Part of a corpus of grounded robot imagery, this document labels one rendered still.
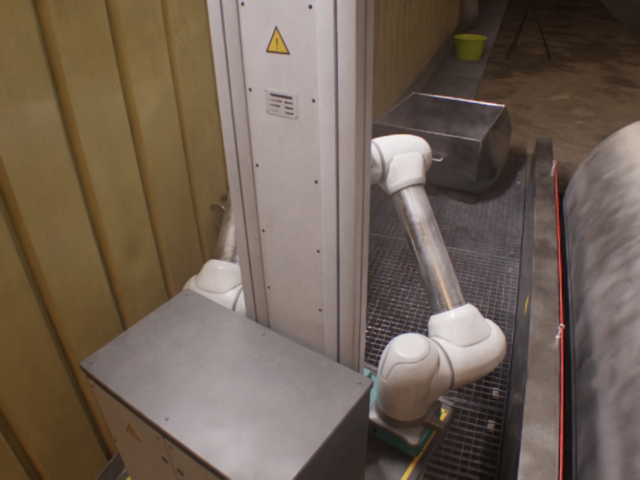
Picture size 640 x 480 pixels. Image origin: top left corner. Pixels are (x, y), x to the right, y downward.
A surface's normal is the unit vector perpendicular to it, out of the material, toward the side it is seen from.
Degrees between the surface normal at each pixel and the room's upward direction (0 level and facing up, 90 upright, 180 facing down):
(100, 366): 0
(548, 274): 2
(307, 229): 90
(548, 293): 1
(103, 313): 90
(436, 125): 91
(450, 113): 90
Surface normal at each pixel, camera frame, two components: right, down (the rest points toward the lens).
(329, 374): -0.04, -0.85
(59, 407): 0.92, 0.17
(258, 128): -0.60, 0.44
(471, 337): 0.19, -0.32
